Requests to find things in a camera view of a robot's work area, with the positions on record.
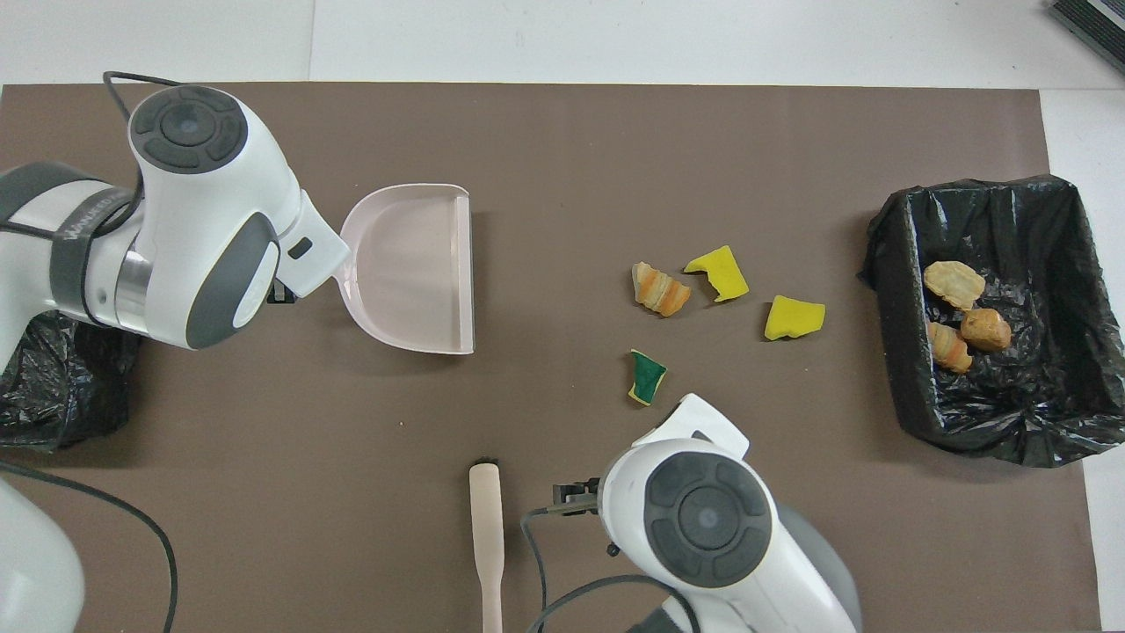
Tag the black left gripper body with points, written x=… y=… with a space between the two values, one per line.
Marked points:
x=281 y=293

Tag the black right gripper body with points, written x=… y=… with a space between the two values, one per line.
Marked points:
x=580 y=497

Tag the beige brush black bristles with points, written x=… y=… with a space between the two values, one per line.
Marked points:
x=486 y=527

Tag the beige plastic dustpan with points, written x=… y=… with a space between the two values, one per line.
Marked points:
x=413 y=264

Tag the green and yellow sponge piece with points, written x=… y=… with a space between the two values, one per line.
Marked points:
x=648 y=376

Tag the small golden croissant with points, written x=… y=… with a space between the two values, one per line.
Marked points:
x=949 y=347

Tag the pale pastry piece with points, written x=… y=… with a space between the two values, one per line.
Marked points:
x=954 y=283

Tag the round brown bread bun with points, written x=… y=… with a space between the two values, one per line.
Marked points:
x=986 y=329

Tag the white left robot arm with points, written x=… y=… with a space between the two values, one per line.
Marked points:
x=211 y=193

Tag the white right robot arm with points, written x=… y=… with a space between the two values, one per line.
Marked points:
x=712 y=527

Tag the bin wrapped in black bag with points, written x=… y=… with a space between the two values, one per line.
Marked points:
x=61 y=396

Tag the open bin with black bag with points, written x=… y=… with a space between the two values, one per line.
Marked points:
x=1055 y=396

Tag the large striped croissant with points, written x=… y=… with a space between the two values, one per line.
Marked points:
x=659 y=288

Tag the notched yellow sponge piece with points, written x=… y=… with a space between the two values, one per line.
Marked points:
x=721 y=272

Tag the brown table mat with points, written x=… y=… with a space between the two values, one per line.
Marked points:
x=527 y=176

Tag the grey ribbed device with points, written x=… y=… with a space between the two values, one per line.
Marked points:
x=1094 y=26

